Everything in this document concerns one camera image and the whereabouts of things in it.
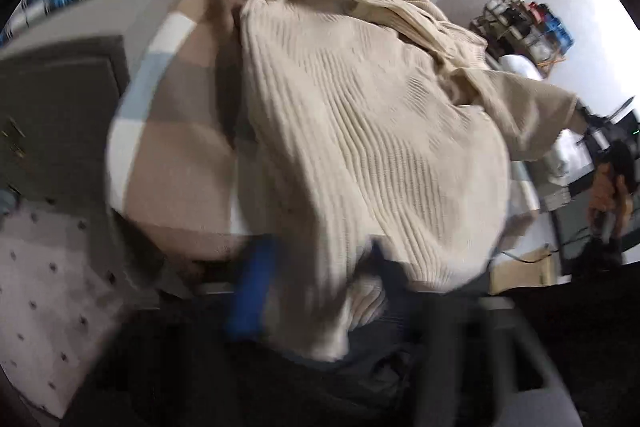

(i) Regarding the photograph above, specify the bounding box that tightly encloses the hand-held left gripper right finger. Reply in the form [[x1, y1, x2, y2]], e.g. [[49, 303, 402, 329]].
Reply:
[[372, 242, 577, 427]]

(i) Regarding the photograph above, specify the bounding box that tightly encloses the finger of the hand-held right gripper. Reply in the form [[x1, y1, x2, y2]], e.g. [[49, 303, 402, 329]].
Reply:
[[574, 101, 609, 128]]

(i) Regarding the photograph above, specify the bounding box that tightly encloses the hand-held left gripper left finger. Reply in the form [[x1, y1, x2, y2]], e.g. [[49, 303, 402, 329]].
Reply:
[[65, 234, 281, 427]]

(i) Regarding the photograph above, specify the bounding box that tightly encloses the cream ribbed sweater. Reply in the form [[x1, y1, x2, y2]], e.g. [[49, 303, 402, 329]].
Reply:
[[215, 0, 581, 363]]

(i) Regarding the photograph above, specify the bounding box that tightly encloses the person's right hand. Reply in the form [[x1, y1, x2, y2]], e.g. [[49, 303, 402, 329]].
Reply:
[[586, 159, 637, 229]]

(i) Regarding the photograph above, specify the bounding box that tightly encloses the flat tan cardboard box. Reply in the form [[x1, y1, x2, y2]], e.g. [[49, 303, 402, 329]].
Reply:
[[489, 247, 557, 296]]

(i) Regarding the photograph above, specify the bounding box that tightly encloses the wooden shoe rack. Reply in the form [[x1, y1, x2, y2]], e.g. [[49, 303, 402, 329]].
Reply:
[[470, 0, 574, 76]]

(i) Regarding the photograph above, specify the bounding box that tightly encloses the beige checked bed blanket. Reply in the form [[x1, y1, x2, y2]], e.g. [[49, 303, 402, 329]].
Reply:
[[104, 0, 262, 259]]

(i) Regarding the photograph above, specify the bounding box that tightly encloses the dotted white rug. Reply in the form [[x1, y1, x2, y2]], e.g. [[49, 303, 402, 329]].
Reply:
[[0, 199, 132, 421]]

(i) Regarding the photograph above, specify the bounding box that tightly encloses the dark grey cabinet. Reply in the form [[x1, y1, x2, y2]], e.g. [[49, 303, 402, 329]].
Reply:
[[0, 34, 132, 208]]

